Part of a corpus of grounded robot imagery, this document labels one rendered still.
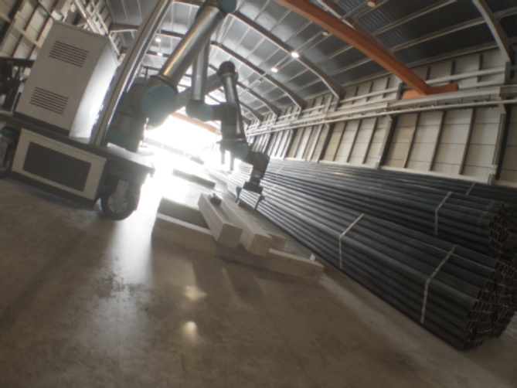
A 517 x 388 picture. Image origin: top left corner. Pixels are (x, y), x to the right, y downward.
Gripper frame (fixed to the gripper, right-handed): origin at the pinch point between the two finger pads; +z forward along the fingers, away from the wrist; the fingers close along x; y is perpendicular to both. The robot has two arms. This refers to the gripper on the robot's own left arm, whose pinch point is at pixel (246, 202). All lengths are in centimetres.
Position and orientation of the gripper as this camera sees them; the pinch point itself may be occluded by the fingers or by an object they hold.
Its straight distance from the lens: 187.9
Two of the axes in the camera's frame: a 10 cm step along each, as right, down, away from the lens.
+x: 9.0, 3.3, 3.0
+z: -3.5, 9.3, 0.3
